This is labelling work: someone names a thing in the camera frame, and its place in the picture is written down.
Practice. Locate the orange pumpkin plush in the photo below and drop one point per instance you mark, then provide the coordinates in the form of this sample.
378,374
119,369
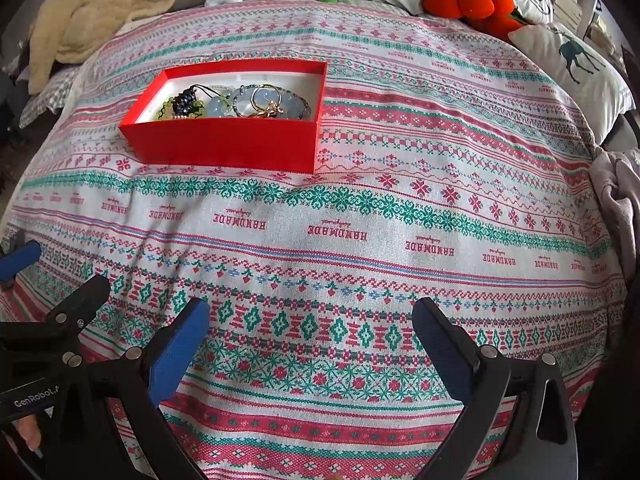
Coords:
460,2

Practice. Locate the person's left hand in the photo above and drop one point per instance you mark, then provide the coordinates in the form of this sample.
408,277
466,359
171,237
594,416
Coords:
27,432

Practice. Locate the printed patterned blanket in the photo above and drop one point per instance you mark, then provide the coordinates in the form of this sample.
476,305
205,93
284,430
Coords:
350,235

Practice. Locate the white deer print pillow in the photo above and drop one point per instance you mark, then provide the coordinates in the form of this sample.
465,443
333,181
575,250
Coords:
570,65

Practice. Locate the red jewelry box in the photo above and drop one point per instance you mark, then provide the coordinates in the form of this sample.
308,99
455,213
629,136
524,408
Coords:
220,140

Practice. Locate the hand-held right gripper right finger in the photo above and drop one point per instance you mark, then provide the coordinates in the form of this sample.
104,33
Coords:
445,355

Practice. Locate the grey fleece blanket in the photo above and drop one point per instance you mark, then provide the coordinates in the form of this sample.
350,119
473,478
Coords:
617,195

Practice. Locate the cream fleece blanket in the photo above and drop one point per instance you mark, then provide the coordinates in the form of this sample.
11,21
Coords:
100,10

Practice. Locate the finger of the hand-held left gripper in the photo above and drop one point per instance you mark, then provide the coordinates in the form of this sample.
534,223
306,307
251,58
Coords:
82,302
20,260

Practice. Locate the dark purple bead pendant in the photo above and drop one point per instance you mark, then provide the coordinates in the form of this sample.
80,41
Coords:
182,102

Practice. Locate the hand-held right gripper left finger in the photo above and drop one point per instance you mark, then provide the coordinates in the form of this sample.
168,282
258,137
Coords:
177,350

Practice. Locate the grey checked sheet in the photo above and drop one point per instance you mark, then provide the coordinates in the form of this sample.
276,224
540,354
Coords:
47,97

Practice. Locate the stack of books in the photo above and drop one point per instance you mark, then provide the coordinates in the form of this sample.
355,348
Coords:
562,5

